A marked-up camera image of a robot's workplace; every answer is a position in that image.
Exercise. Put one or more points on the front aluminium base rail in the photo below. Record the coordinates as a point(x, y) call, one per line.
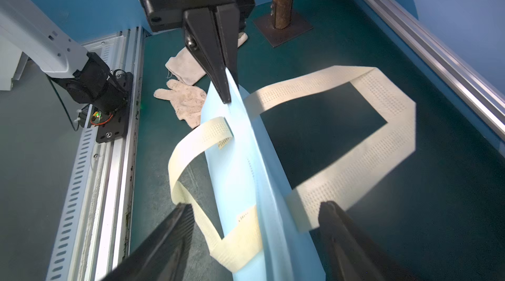
point(94, 232)

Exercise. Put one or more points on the light blue delivery bag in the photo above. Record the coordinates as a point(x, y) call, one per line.
point(265, 222)

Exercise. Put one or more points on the left green controller board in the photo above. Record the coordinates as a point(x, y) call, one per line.
point(98, 118)

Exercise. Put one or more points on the dark metal tree base plate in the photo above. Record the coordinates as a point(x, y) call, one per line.
point(277, 37)

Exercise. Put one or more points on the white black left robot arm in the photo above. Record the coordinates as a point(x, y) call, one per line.
point(83, 74)

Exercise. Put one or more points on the rear aluminium frame rail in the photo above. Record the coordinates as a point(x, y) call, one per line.
point(486, 101)

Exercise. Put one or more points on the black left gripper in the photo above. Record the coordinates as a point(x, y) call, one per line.
point(214, 47)

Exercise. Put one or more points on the cream work glove under arm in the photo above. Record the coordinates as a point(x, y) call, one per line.
point(185, 68)

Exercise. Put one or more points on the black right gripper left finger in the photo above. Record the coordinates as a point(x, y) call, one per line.
point(163, 255)

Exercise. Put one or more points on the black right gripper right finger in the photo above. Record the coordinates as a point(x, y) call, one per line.
point(352, 254)

